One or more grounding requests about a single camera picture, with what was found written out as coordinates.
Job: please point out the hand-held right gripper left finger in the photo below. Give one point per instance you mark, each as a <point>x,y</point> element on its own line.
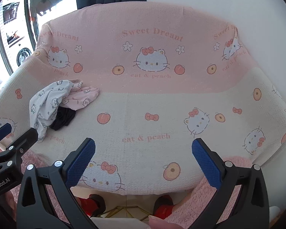
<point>82,159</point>

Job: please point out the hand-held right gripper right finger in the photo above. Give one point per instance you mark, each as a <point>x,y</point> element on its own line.
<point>206,164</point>

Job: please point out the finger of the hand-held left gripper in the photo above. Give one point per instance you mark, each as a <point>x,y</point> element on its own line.
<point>26,139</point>
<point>0,133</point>

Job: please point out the light blue cartoon print pants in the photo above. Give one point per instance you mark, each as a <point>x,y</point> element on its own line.
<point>41,102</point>

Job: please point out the person's right hand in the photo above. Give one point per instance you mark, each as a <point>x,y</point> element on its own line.
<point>160,223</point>

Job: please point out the pink fluffy robe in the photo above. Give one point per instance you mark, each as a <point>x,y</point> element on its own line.
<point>195,205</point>

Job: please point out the black garment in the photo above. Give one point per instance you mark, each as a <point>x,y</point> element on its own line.
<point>63,118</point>

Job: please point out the red slipper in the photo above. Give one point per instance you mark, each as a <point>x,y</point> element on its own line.
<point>164,206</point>
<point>90,204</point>

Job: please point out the pink cartoon print garment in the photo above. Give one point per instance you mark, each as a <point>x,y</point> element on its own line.
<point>83,97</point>

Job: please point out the pink cream cat print blanket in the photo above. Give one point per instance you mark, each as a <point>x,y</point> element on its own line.
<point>143,95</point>

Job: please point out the white appliance cabinet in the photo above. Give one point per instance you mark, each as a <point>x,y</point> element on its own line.
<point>14,28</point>

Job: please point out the black framed glass door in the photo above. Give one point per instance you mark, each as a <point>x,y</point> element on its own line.
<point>26,9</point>

